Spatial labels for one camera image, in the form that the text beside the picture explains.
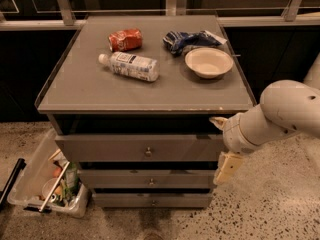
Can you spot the grey top drawer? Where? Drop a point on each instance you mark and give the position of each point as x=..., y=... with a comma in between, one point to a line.
x=138, y=148

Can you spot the grey bottom drawer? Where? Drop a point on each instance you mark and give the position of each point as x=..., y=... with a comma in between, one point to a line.
x=131, y=200

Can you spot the grey drawer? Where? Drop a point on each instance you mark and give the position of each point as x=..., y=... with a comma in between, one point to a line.
x=147, y=179
x=131, y=200
x=138, y=148

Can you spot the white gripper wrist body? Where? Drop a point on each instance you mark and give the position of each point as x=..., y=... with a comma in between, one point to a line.
x=233, y=134

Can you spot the orange fruit in bin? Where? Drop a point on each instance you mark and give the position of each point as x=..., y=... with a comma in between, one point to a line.
x=57, y=172

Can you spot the black bar on floor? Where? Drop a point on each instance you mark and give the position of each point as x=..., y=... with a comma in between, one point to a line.
x=19, y=166

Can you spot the crushed red soda can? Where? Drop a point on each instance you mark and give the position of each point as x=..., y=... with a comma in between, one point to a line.
x=125, y=40

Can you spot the blue crumpled snack bag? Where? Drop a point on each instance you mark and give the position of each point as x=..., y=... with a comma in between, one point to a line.
x=176, y=41

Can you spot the grey drawer cabinet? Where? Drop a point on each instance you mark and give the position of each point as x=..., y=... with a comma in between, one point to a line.
x=81, y=97

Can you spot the clear plastic storage bin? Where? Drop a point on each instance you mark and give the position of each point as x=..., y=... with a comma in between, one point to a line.
x=36, y=180

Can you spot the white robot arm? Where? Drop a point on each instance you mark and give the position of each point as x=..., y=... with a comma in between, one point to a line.
x=286, y=108

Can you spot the green packet in bin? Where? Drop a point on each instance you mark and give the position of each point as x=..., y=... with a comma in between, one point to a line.
x=70, y=183

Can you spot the metal railing frame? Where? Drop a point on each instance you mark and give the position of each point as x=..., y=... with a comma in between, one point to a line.
x=57, y=14

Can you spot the clear plastic water bottle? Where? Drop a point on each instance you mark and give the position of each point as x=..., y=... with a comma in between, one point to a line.
x=130, y=65

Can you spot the grey middle drawer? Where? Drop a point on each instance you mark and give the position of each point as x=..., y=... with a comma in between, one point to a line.
x=147, y=179

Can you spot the white paper bowl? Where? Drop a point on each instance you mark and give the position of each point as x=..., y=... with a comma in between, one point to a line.
x=209, y=63

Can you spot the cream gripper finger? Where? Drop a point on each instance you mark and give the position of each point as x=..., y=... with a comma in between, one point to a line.
x=218, y=122
x=228, y=164

